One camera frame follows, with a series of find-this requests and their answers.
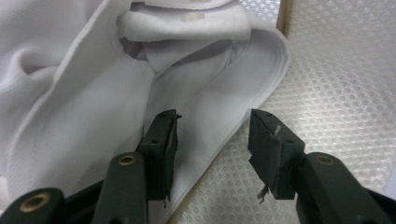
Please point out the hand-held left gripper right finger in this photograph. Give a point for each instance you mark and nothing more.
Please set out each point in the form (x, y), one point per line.
(271, 158)

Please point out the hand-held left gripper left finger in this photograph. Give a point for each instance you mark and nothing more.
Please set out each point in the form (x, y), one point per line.
(158, 149)

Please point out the white shirt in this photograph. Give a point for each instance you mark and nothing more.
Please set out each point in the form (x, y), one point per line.
(93, 93)

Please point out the cream cloth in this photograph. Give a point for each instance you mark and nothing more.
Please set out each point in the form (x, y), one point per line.
(336, 93)

